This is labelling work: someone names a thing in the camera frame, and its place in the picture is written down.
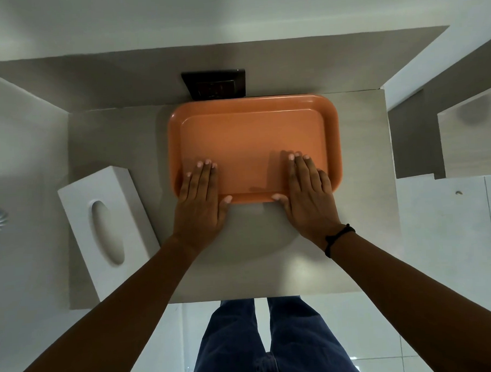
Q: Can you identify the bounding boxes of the black wall socket plate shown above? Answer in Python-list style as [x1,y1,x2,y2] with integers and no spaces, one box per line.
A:
[181,69,247,102]

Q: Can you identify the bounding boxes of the person's right hand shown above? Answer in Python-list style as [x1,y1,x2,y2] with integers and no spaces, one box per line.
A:
[269,149,347,251]

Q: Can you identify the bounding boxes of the person's left forearm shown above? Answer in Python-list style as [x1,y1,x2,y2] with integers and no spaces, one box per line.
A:
[0,233,208,372]

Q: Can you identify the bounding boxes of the person's left hand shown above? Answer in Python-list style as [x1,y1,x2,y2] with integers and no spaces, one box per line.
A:
[169,158,235,253]

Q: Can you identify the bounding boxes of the white tissue box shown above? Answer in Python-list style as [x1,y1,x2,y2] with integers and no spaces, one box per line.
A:
[57,164,163,304]

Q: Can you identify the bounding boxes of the dark blue jeans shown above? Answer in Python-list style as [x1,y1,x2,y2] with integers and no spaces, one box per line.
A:
[187,293,364,372]

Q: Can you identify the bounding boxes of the orange plastic tray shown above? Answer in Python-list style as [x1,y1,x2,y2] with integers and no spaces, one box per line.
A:
[166,93,343,207]

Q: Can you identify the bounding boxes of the person's right forearm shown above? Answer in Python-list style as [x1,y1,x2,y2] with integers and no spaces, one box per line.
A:
[328,222,491,372]

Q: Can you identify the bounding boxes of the black wrist band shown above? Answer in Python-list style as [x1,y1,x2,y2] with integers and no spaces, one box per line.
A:
[323,224,357,259]

